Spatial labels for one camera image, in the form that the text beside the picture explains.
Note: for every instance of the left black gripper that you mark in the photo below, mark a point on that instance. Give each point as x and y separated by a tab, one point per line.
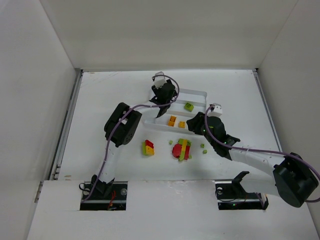
161	100

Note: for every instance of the green lego brick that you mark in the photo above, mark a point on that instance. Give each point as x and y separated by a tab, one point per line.
189	107

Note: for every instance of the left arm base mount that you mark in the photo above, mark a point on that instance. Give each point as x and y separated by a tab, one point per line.
116	200

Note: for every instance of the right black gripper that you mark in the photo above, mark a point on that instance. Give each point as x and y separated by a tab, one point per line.
198	122

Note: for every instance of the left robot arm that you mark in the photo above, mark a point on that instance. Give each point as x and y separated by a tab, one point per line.
122	125

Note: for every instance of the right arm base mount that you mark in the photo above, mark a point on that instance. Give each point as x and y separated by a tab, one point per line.
231	195

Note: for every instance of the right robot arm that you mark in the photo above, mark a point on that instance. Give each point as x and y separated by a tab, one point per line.
290	178

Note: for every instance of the small yellow lego brick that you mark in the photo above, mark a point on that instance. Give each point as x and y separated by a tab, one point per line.
182	124

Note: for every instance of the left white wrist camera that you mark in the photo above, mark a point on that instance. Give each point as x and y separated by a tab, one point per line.
159	79

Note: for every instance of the white divided sorting tray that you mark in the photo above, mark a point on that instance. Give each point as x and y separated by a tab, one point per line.
197	98

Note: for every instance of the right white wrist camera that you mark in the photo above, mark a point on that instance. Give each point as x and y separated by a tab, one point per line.
215	110

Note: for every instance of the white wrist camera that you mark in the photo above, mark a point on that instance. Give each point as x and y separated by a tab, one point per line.
159	79
215	110

